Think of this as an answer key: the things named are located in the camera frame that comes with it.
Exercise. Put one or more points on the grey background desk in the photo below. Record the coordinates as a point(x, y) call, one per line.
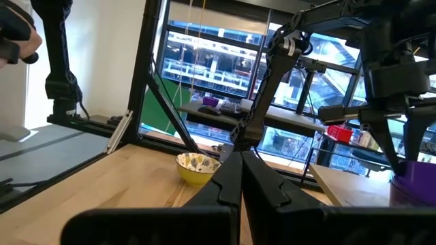
point(286, 120)

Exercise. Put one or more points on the yellow bowl with pear print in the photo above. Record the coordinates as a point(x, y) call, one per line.
point(195, 173)

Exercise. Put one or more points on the small purple container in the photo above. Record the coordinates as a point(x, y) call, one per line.
point(210, 101)

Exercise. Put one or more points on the silver metal bracket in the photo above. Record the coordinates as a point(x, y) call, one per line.
point(117, 132)

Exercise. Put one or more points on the black aluminium table frame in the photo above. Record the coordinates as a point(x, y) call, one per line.
point(143, 78)

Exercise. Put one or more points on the purple plastic mini bowl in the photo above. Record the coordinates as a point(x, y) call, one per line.
point(420, 180)
point(398, 197)

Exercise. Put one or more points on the red storage bin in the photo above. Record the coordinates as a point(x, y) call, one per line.
point(339, 133)

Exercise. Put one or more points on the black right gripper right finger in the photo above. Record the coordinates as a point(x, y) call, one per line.
point(293, 224)

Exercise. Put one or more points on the green board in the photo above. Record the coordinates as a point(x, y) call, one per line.
point(158, 112)

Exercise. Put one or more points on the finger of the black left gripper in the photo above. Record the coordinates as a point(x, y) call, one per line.
point(383, 143)
point(413, 136)

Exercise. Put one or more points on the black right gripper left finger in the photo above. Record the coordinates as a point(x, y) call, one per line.
point(204, 224)

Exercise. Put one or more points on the black computer mouse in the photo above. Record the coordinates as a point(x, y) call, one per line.
point(208, 110)

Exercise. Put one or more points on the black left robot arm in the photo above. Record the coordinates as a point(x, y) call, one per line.
point(269, 85)

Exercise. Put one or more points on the wooden shelf riser metal legs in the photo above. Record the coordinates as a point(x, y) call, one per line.
point(354, 187)

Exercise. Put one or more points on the person's hand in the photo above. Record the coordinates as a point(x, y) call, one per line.
point(32, 44)

